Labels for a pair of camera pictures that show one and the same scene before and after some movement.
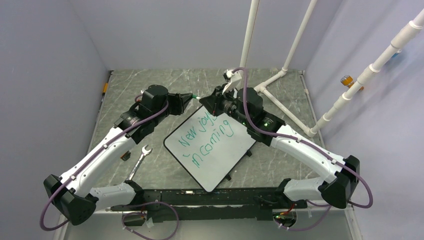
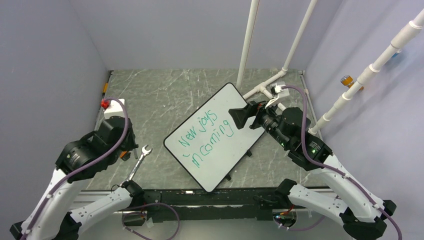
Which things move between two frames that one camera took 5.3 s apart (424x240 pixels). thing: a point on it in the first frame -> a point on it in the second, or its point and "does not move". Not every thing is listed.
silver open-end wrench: [145, 152] does not move
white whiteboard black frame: [209, 146] does not move
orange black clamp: [126, 155] does not move
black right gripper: [213, 103] -> [240, 115]
